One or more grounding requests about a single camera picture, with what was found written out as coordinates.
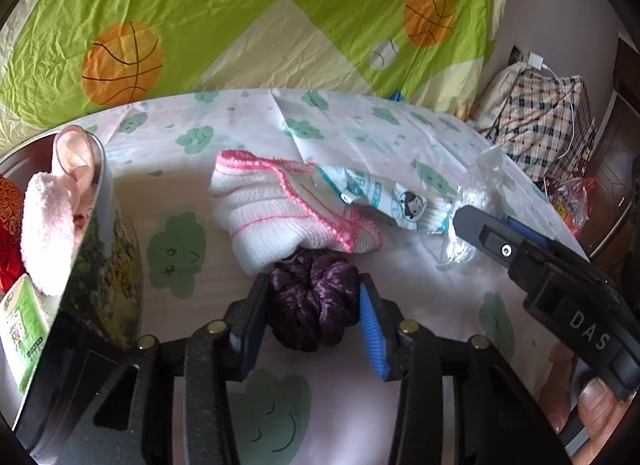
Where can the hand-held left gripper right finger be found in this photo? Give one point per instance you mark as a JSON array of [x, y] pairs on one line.
[[372, 330]]

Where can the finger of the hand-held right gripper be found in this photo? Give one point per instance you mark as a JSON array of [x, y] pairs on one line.
[[525, 230], [495, 245]]

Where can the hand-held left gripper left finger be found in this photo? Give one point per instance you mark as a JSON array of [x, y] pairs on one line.
[[252, 320]]

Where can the purple scrunchie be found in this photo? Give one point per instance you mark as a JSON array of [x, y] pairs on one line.
[[312, 295]]

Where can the round metal tin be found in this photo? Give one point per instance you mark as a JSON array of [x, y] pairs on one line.
[[105, 265]]

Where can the pink fluffy sock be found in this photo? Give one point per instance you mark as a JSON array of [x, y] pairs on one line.
[[47, 230]]

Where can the green tissue packet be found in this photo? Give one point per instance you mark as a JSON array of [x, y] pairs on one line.
[[22, 330]]

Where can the person's right hand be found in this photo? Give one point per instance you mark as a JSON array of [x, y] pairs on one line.
[[602, 407]]

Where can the orange plastic bag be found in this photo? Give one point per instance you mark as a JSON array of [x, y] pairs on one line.
[[572, 205]]

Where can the clear plastic bag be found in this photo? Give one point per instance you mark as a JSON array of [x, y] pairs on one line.
[[475, 190]]

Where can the cartoon printed sock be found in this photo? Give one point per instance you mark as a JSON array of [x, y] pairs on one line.
[[400, 200]]

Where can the white cloth with pink edge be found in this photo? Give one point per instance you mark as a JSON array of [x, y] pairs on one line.
[[265, 215]]

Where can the plaid fabric bag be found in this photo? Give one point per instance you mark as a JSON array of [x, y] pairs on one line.
[[535, 115]]

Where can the dark wooden furniture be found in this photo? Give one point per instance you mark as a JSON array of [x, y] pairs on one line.
[[617, 155]]

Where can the cloud print tablecloth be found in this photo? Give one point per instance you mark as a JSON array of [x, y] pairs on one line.
[[210, 185]]

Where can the white charger plug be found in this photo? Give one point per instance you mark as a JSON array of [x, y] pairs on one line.
[[536, 60]]

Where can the pale pink cloth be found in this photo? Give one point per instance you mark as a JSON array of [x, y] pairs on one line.
[[75, 155]]

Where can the basketball print bedsheet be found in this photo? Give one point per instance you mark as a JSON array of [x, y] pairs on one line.
[[250, 10]]

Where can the dark wall socket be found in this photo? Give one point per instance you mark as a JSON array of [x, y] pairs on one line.
[[516, 53]]

